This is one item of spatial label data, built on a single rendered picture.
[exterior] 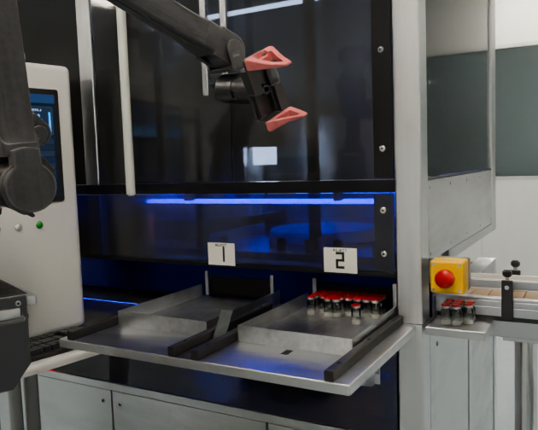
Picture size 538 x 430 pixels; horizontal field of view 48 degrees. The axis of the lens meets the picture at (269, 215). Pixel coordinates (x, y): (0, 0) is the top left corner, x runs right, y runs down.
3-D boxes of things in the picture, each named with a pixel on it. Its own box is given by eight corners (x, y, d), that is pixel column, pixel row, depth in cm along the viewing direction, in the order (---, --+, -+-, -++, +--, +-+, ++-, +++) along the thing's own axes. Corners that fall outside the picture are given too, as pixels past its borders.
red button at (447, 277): (438, 285, 133) (437, 267, 132) (456, 287, 131) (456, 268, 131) (434, 288, 130) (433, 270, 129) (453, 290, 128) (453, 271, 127)
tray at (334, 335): (307, 305, 158) (307, 292, 158) (405, 315, 145) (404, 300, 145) (237, 341, 129) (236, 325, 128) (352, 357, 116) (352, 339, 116)
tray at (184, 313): (201, 295, 175) (201, 283, 175) (280, 303, 162) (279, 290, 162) (118, 325, 145) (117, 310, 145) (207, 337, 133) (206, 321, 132)
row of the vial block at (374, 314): (312, 310, 152) (312, 293, 151) (382, 317, 143) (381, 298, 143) (309, 312, 150) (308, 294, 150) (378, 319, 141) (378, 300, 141)
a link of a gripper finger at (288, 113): (320, 118, 110) (285, 115, 117) (309, 81, 107) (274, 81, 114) (295, 135, 107) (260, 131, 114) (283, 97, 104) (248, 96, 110)
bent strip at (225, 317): (223, 335, 133) (221, 309, 133) (234, 336, 132) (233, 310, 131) (183, 353, 121) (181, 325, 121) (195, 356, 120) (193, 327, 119)
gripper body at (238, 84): (286, 107, 115) (261, 105, 121) (270, 55, 111) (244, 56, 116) (262, 122, 112) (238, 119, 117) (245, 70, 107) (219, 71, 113)
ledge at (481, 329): (440, 319, 147) (440, 311, 147) (496, 324, 141) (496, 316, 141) (425, 334, 135) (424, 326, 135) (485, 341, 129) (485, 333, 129)
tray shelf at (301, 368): (188, 300, 177) (187, 294, 177) (425, 324, 143) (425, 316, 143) (58, 346, 136) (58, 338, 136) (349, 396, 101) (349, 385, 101)
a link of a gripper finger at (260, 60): (310, 82, 107) (274, 82, 114) (298, 43, 104) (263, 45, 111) (283, 98, 104) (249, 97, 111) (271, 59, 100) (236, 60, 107)
